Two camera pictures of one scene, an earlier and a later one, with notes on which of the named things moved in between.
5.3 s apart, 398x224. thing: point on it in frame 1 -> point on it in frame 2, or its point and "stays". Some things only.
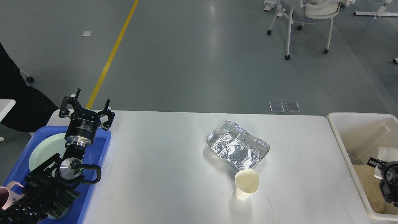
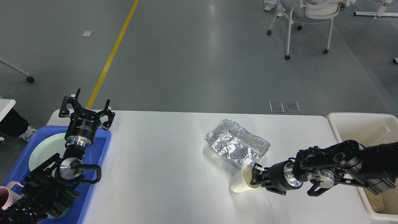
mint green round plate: x=47 y=148 stays
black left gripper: x=82 y=128 stays
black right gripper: x=389 y=172 -> x=282 y=177
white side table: x=6 y=105 stays
